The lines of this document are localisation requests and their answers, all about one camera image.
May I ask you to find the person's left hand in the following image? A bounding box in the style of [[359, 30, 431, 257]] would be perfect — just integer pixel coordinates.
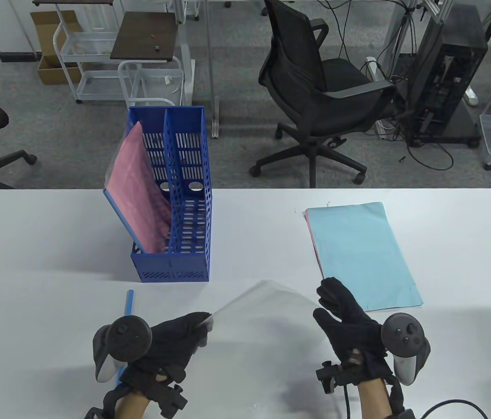
[[119, 312, 214, 401]]

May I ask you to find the person's right hand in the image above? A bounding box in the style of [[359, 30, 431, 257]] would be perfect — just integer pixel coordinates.
[[313, 277, 395, 385]]

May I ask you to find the blue folder slide bar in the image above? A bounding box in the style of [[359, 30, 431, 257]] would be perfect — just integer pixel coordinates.
[[103, 187, 144, 255], [114, 290, 135, 389]]

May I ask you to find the light blue paper stack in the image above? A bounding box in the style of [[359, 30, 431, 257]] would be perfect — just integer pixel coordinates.
[[306, 202, 423, 313]]

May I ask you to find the pink paper sheet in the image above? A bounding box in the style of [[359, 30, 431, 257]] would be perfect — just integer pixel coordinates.
[[303, 209, 330, 280]]

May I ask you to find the person's left forearm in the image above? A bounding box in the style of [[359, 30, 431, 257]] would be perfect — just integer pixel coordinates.
[[115, 391, 151, 419]]

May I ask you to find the person's right forearm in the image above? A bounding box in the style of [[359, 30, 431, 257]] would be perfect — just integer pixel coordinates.
[[357, 379, 393, 419]]

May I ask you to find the blue plastic file rack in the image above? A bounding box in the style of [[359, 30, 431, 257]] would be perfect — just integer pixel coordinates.
[[126, 106, 212, 283]]

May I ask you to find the grey hand controller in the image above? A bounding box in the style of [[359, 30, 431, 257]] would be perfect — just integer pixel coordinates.
[[381, 313, 431, 385], [93, 315, 153, 384]]

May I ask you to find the black glove sensor module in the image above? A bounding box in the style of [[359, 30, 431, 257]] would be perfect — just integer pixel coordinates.
[[157, 384, 188, 419], [316, 361, 343, 395]]

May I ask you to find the white power strip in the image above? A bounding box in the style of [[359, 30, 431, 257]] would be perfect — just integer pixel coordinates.
[[365, 56, 388, 84]]

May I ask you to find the black computer tower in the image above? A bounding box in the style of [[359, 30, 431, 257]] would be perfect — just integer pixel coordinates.
[[405, 4, 489, 148]]

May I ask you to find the aluminium pole stand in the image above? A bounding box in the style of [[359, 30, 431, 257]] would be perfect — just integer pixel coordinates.
[[205, 0, 221, 139]]

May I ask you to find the black mesh-back office chair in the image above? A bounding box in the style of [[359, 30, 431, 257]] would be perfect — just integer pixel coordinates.
[[249, 0, 396, 189]]

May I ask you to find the cardboard box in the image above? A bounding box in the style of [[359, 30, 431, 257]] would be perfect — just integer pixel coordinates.
[[31, 10, 82, 85]]

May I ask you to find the wood-top side table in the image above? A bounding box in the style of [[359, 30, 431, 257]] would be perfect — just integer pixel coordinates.
[[110, 12, 194, 108]]

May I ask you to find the white cabinet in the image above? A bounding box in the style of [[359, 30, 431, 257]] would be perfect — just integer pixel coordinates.
[[0, 0, 42, 62]]

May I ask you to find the black cable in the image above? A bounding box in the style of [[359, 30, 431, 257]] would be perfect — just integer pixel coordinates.
[[420, 399, 489, 419]]

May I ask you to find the white wire cart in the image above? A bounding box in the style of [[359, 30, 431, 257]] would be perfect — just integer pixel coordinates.
[[53, 20, 132, 104]]

